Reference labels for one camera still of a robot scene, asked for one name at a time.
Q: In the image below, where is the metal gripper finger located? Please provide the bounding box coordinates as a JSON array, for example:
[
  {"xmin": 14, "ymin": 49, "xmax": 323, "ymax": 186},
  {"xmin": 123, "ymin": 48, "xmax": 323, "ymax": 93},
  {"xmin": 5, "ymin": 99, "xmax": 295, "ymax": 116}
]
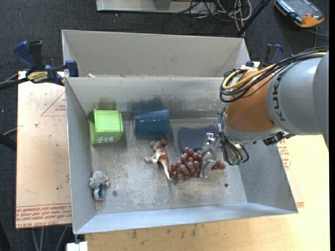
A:
[
  {"xmin": 202, "ymin": 132, "xmax": 220, "ymax": 152},
  {"xmin": 199, "ymin": 152, "xmax": 218, "ymax": 179}
]

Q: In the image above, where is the blue-grey flat sponge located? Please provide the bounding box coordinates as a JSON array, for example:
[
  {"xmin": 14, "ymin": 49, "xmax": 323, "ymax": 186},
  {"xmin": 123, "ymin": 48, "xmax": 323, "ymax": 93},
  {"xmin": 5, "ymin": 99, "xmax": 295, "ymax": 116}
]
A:
[{"xmin": 177, "ymin": 125, "xmax": 219, "ymax": 154}]

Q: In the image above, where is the red toy grape bunch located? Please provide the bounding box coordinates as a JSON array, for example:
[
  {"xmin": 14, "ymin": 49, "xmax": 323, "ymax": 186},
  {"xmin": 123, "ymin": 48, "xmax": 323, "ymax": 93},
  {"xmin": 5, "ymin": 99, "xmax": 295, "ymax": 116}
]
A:
[{"xmin": 169, "ymin": 146, "xmax": 227, "ymax": 184}]

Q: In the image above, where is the brown toy dinosaur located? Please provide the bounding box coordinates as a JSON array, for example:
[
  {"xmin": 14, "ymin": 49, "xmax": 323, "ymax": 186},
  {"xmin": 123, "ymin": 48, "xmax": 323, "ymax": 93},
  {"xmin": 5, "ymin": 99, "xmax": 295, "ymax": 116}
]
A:
[{"xmin": 144, "ymin": 137, "xmax": 172, "ymax": 181}]

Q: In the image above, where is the blue mesh cup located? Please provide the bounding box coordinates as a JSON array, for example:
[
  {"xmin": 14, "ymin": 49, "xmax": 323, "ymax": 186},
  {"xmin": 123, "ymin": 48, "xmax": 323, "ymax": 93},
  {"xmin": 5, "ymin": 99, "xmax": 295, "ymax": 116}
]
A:
[{"xmin": 133, "ymin": 108, "xmax": 171, "ymax": 141}]

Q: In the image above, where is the grey metal bin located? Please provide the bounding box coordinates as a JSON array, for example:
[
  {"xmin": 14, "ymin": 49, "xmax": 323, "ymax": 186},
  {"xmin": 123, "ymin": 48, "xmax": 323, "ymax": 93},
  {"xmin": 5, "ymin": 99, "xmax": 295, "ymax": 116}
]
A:
[{"xmin": 62, "ymin": 29, "xmax": 299, "ymax": 235}]

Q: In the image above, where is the lime green box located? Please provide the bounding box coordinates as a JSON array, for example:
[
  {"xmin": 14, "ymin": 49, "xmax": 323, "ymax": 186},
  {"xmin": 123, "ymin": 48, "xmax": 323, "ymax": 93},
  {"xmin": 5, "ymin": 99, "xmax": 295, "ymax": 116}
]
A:
[{"xmin": 89, "ymin": 108, "xmax": 124, "ymax": 145}]

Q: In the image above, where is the grey toy animal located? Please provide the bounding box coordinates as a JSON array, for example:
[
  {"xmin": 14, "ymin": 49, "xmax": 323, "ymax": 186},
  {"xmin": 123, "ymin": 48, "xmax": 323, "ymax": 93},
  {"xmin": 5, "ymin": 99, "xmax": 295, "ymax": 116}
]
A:
[{"xmin": 88, "ymin": 170, "xmax": 111, "ymax": 201}]

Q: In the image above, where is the brown cardboard board red print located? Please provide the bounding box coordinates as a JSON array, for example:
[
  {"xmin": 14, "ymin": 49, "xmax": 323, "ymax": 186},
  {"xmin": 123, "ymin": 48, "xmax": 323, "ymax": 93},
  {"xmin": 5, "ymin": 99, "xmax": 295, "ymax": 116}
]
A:
[{"xmin": 15, "ymin": 71, "xmax": 305, "ymax": 229}]

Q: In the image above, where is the black cylinder on white bracket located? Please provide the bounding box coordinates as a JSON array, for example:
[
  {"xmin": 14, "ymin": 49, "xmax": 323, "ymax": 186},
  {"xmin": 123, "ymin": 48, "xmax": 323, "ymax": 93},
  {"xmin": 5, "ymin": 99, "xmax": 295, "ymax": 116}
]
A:
[{"xmin": 262, "ymin": 131, "xmax": 286, "ymax": 146}]

